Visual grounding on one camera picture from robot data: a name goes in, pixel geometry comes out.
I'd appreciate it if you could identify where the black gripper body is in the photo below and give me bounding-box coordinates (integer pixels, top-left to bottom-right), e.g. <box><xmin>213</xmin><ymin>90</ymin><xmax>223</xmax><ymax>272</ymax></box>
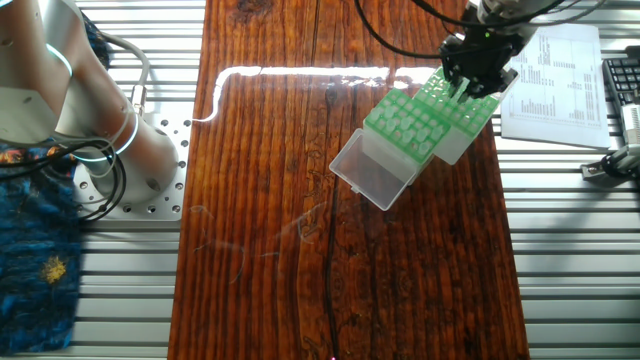
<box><xmin>439</xmin><ymin>30</ymin><xmax>517</xmax><ymax>72</ymax></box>

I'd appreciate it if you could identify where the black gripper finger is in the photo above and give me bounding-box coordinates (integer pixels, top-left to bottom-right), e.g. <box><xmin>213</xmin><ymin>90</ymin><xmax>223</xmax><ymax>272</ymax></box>
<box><xmin>467</xmin><ymin>64</ymin><xmax>520</xmax><ymax>100</ymax></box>
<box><xmin>443</xmin><ymin>64</ymin><xmax>467</xmax><ymax>95</ymax></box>

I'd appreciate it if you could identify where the clear box green tip rack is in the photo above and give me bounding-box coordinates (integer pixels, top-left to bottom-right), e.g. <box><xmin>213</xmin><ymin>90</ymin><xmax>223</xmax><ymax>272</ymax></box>
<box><xmin>328</xmin><ymin>87</ymin><xmax>454</xmax><ymax>212</ymax></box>
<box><xmin>413</xmin><ymin>66</ymin><xmax>521</xmax><ymax>167</ymax></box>

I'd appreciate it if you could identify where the white printed paper sheet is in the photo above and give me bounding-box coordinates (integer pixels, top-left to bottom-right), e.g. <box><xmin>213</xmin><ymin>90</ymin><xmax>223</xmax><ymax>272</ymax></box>
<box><xmin>499</xmin><ymin>22</ymin><xmax>612</xmax><ymax>150</ymax></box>

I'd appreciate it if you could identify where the black computer keyboard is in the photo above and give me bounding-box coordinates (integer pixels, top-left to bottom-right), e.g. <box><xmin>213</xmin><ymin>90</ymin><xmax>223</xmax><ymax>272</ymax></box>
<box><xmin>602</xmin><ymin>45</ymin><xmax>640</xmax><ymax>109</ymax></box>

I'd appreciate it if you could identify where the small grey mounted device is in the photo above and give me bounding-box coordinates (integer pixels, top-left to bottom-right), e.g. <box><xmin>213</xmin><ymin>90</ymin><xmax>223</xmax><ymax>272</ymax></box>
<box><xmin>579</xmin><ymin>144</ymin><xmax>640</xmax><ymax>190</ymax></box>

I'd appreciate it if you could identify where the white grey box device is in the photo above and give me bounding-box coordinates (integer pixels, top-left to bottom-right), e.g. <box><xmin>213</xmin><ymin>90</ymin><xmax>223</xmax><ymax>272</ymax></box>
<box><xmin>619</xmin><ymin>102</ymin><xmax>640</xmax><ymax>146</ymax></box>

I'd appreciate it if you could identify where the brown wooden board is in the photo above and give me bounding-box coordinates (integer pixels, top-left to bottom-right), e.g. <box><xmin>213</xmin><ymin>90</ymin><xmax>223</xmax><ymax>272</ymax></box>
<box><xmin>167</xmin><ymin>0</ymin><xmax>531</xmax><ymax>360</ymax></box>

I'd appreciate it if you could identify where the blue painted cloth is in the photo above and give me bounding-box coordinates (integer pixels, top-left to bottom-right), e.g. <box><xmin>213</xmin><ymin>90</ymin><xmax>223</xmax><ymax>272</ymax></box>
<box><xmin>0</xmin><ymin>9</ymin><xmax>111</xmax><ymax>356</ymax></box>

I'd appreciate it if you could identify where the black camera cable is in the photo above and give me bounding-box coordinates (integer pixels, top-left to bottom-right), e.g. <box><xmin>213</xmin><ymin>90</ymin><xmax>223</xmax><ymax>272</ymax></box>
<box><xmin>412</xmin><ymin>0</ymin><xmax>566</xmax><ymax>29</ymax></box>

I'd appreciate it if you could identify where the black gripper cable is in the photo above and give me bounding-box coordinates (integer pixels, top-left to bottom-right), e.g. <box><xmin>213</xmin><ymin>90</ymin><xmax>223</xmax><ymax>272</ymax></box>
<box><xmin>353</xmin><ymin>0</ymin><xmax>446</xmax><ymax>60</ymax></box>

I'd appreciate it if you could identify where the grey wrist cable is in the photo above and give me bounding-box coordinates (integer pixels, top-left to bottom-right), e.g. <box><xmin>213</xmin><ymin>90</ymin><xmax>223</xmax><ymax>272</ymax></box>
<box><xmin>529</xmin><ymin>0</ymin><xmax>609</xmax><ymax>27</ymax></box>

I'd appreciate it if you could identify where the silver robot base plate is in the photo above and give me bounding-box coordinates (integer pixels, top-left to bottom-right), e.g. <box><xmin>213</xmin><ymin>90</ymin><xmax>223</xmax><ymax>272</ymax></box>
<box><xmin>74</xmin><ymin>112</ymin><xmax>189</xmax><ymax>221</ymax></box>

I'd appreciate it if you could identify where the grey base cable with connector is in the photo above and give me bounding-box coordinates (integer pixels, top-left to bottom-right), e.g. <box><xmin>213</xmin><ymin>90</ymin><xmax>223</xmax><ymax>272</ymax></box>
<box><xmin>97</xmin><ymin>32</ymin><xmax>151</xmax><ymax>119</ymax></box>

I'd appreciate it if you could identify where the black base cable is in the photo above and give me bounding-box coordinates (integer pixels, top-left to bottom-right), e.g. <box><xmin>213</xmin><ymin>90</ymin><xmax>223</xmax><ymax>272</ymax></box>
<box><xmin>0</xmin><ymin>138</ymin><xmax>129</xmax><ymax>222</ymax></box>

